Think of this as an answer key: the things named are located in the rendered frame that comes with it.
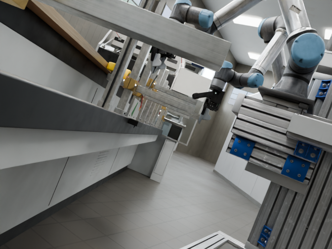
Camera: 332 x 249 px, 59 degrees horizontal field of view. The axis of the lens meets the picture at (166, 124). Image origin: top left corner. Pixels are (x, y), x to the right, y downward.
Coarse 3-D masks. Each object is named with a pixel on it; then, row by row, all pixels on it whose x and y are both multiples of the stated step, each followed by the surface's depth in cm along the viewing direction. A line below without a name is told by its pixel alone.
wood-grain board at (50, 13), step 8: (32, 0) 69; (32, 8) 76; (40, 8) 73; (48, 8) 76; (40, 16) 82; (48, 16) 77; (56, 16) 81; (48, 24) 88; (56, 24) 83; (64, 24) 86; (64, 32) 90; (72, 32) 93; (72, 40) 98; (80, 40) 100; (80, 48) 109; (88, 48) 109; (88, 56) 121; (96, 56) 120; (96, 64) 136; (104, 64) 132
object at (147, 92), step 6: (108, 78) 135; (120, 84) 136; (138, 90) 135; (144, 90) 135; (150, 90) 134; (150, 96) 134; (156, 96) 134; (162, 96) 134; (168, 102) 134; (174, 102) 134; (180, 102) 134; (180, 108) 133; (186, 108) 133; (192, 108) 133; (192, 114) 136
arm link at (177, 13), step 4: (176, 0) 133; (180, 0) 132; (184, 0) 131; (188, 0) 132; (176, 4) 132; (180, 4) 131; (184, 4) 131; (188, 4) 132; (172, 8) 134; (176, 8) 132; (180, 8) 131; (184, 8) 131; (172, 12) 132; (176, 12) 131; (180, 12) 131; (184, 12) 130; (172, 16) 132; (176, 16) 131; (180, 16) 132; (184, 16) 131; (180, 20) 132; (184, 20) 133
